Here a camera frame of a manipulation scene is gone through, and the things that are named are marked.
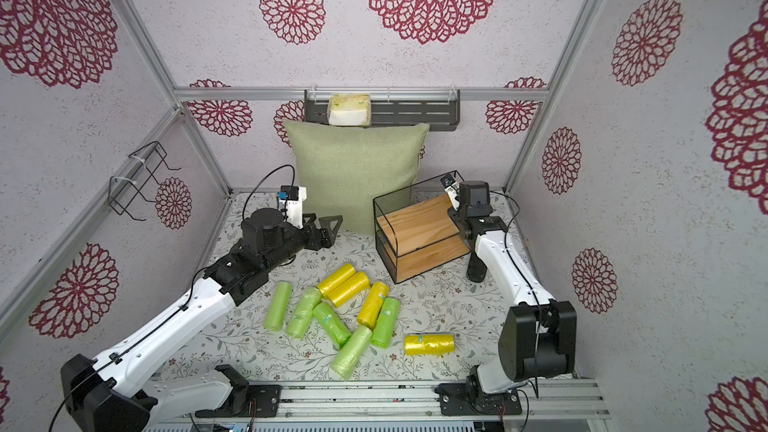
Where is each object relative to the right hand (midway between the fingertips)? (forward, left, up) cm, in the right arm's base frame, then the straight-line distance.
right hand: (472, 197), depth 84 cm
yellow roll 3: (-17, +33, -22) cm, 43 cm away
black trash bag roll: (-10, -5, -23) cm, 26 cm away
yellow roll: (-26, +29, -22) cm, 45 cm away
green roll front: (-38, +34, -22) cm, 56 cm away
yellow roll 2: (-34, +12, -21) cm, 42 cm away
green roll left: (-28, +48, -20) cm, 59 cm away
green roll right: (-29, +24, -21) cm, 43 cm away
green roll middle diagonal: (-30, +39, -20) cm, 53 cm away
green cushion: (+7, +36, +4) cm, 37 cm away
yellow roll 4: (-13, +39, -23) cm, 47 cm away
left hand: (-14, +38, +6) cm, 41 cm away
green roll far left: (-25, +56, -21) cm, 64 cm away
